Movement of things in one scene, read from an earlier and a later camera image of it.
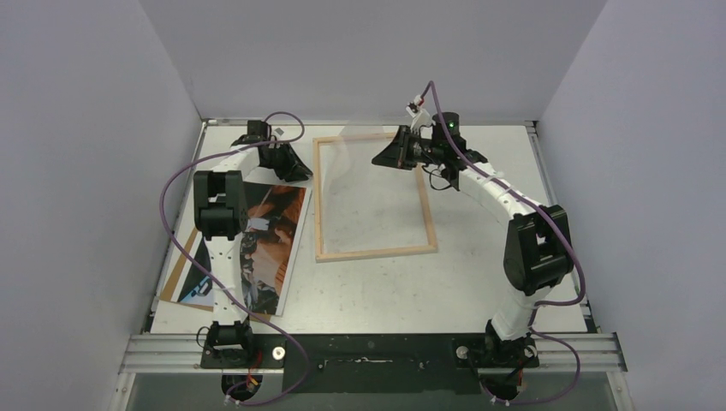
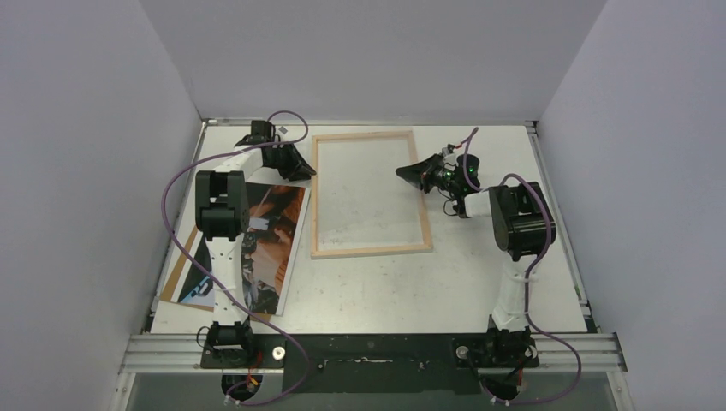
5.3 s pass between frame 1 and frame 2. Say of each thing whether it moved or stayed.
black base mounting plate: stayed
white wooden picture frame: stayed
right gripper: moved
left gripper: stayed
